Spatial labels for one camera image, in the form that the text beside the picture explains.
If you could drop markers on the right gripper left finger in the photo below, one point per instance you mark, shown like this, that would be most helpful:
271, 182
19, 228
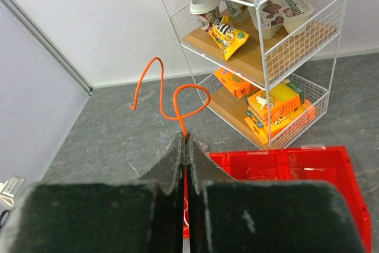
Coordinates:
142, 215

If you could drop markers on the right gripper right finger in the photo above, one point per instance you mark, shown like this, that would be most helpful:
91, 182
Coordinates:
228, 215

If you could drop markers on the orange snack box stack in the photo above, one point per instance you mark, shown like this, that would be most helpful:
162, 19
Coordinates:
285, 106

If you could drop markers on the red three-compartment bin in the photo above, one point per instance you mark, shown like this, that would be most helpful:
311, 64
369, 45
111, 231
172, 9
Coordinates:
330, 164

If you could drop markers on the orange snack pack upper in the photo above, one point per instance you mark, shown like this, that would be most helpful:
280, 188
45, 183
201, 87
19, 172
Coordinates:
237, 86

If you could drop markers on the yellow candy bag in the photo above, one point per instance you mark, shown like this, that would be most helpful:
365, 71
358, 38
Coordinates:
228, 38

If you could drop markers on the small patterned cup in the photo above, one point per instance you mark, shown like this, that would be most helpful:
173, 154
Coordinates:
237, 11

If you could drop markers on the white lidded cup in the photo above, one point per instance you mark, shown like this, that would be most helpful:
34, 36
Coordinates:
205, 11

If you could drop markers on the white object on shelf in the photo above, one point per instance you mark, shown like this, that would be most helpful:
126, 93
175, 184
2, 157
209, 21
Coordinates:
288, 14

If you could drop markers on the white wire wooden shelf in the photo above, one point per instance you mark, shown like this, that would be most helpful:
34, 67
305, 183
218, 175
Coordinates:
265, 63

